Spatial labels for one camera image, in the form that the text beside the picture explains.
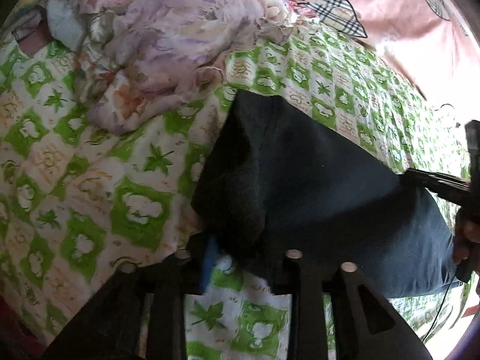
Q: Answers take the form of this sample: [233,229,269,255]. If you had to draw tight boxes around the dark navy pants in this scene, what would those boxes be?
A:
[191,90,457,298]

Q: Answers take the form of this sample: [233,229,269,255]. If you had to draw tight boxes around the right hand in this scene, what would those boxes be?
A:
[452,209,479,273]

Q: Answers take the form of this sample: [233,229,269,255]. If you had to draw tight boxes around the pink plaid-patch quilt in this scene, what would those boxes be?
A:
[292,0,479,119]

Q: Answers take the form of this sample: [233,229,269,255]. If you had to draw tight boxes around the pale floral crumpled blanket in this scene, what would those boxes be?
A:
[2,0,294,135]

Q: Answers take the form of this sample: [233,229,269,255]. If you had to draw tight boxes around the green white checked bedsheet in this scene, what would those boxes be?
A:
[1,24,469,345]

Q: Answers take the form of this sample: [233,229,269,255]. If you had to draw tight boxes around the thin black cable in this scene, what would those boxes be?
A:
[421,274,462,344]

